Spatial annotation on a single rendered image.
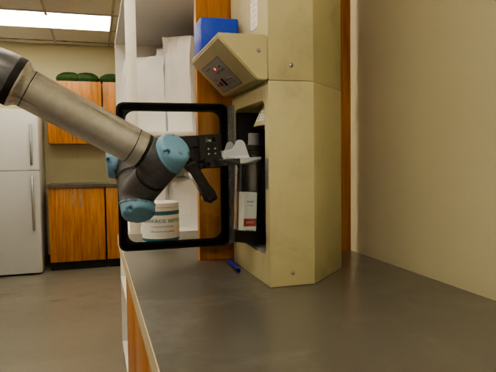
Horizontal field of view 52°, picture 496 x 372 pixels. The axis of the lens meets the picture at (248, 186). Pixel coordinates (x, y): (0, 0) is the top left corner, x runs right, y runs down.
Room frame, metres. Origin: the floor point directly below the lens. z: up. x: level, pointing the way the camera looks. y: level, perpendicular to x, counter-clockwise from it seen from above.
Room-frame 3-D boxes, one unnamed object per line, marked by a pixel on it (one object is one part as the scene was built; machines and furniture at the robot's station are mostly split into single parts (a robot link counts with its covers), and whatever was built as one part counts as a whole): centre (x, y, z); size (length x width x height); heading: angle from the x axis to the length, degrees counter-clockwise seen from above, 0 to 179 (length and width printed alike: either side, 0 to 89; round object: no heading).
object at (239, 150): (1.24, 0.02, 1.25); 0.09 x 0.03 x 0.06; 82
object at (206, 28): (1.40, 0.08, 1.56); 0.10 x 0.10 x 0.09; 16
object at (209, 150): (1.25, 0.12, 1.25); 0.12 x 0.08 x 0.09; 106
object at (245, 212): (1.29, -0.01, 1.15); 0.11 x 0.11 x 0.21
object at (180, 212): (1.41, 0.20, 1.19); 0.30 x 0.01 x 0.40; 106
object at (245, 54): (1.30, 0.05, 1.46); 0.32 x 0.12 x 0.10; 16
